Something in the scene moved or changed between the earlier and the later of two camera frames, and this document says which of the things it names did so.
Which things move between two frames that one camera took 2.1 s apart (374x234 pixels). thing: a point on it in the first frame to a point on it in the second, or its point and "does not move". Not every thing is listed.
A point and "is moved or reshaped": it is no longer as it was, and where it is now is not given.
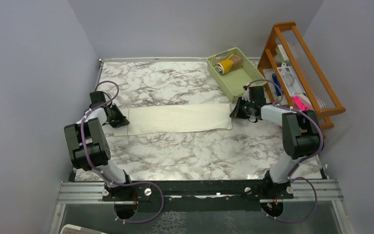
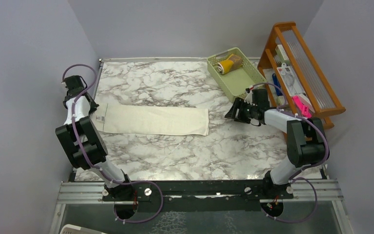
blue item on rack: (275, 80) does not move
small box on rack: (282, 54) does not move
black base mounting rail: (196, 195) does not move
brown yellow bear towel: (233, 62) does not move
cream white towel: (176, 118) is moved or reshaped
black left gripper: (121, 120) to (93, 106)
